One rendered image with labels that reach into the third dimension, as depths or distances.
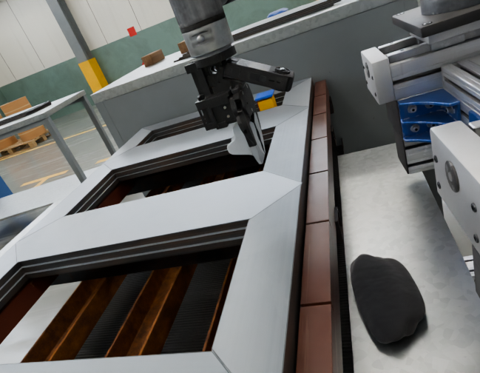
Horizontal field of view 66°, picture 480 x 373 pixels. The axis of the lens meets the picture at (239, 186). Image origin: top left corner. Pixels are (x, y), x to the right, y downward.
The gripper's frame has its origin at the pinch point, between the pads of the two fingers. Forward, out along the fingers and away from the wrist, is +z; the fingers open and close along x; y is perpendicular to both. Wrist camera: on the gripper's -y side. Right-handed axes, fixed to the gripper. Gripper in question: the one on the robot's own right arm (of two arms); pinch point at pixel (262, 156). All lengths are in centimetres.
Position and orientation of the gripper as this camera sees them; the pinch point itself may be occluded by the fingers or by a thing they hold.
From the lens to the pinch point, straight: 69.2
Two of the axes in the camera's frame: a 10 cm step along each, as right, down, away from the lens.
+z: 3.3, 8.4, 4.3
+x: -1.9, 5.1, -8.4
